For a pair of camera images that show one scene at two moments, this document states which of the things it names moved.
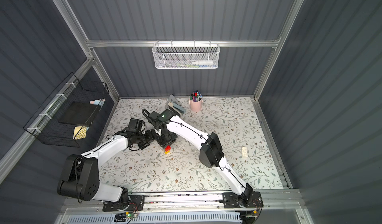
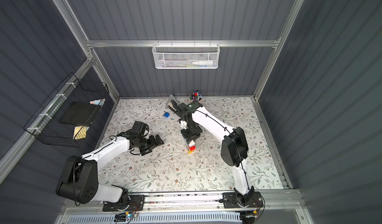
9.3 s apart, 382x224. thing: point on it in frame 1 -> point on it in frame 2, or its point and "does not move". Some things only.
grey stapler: [172, 102] does not move
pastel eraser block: [99, 102] does not move
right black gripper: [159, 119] -> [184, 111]
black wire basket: [67, 116] does not move
